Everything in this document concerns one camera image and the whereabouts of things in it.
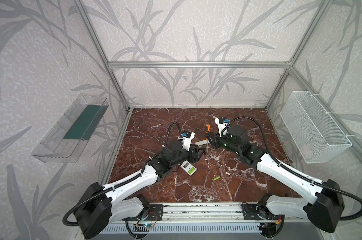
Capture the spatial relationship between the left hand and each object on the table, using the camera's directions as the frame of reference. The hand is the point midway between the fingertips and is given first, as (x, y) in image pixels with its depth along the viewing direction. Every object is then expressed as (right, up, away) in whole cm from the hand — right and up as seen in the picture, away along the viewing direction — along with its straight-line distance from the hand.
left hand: (203, 145), depth 75 cm
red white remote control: (-8, -16, +14) cm, 23 cm away
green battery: (+9, -21, +10) cm, 25 cm away
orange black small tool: (+2, +8, -1) cm, 9 cm away
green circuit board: (-27, -38, -4) cm, 47 cm away
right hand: (+1, +8, +1) cm, 8 cm away
